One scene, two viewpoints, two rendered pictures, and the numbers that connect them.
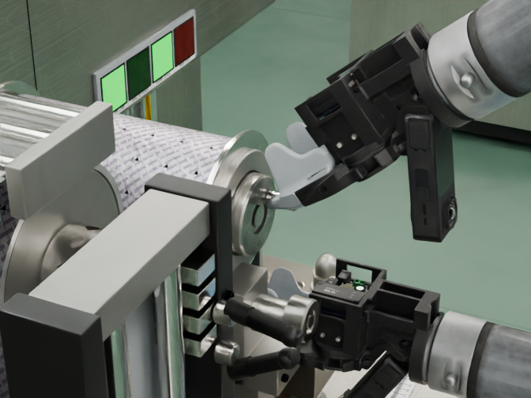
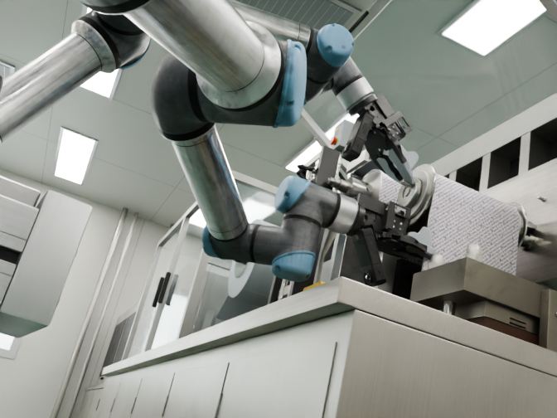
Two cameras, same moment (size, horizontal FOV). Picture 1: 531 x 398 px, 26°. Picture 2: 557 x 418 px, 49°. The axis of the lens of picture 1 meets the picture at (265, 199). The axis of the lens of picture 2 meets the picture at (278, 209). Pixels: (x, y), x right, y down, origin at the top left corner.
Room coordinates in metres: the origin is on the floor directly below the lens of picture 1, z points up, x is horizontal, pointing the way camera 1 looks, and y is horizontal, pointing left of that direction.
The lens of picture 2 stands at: (1.59, -1.03, 0.63)
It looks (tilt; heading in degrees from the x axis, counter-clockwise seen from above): 22 degrees up; 137
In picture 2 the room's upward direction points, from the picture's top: 14 degrees clockwise
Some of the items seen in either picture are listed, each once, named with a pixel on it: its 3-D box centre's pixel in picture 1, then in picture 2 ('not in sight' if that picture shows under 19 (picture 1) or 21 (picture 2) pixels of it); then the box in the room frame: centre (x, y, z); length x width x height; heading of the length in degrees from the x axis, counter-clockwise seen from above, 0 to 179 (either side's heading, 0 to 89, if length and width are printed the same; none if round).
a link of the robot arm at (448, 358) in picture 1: (453, 355); (341, 215); (0.86, -0.18, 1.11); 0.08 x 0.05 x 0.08; 155
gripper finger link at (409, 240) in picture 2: not in sight; (405, 243); (0.94, -0.06, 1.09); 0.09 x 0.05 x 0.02; 64
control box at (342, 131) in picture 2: not in sight; (341, 137); (0.41, 0.29, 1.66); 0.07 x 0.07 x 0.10; 64
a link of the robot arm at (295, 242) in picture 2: not in sight; (288, 248); (0.81, -0.25, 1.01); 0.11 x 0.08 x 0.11; 27
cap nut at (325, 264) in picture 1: (326, 271); (473, 255); (1.10, -0.07, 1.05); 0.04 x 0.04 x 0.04
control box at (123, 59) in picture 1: (148, 64); not in sight; (1.38, 0.15, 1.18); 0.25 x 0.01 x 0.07; 155
